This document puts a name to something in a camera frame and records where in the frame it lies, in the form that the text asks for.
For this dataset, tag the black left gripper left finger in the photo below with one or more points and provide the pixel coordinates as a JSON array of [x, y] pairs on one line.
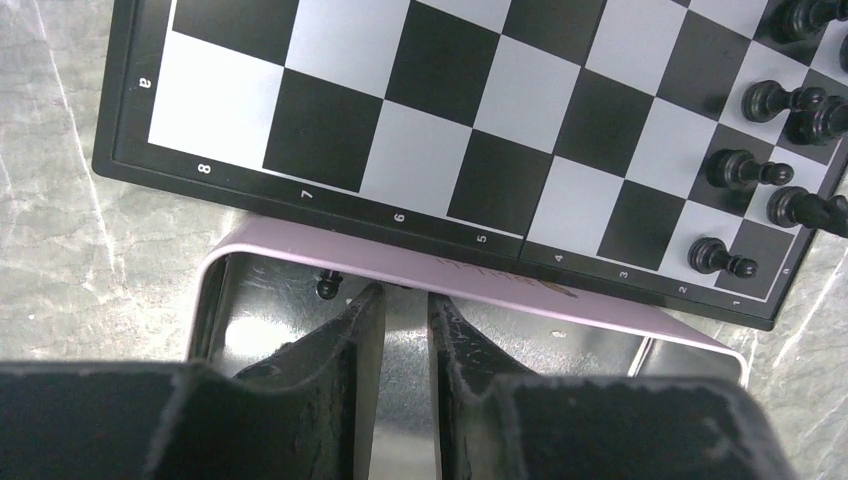
[[305, 412]]

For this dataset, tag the pile of black chess pieces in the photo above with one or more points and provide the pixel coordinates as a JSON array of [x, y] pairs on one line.
[[328, 284]]

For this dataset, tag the black and white chessboard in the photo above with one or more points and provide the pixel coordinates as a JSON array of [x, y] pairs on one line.
[[563, 141]]

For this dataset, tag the black chess pawn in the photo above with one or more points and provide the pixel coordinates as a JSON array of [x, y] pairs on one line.
[[710, 255], [791, 206], [821, 126]]

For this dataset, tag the black chess piece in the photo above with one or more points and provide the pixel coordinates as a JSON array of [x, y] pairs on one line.
[[803, 19], [737, 168], [765, 100]]

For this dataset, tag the silver tin box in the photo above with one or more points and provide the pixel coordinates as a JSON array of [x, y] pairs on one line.
[[256, 291]]

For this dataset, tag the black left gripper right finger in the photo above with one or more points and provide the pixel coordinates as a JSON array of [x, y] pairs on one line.
[[497, 419]]

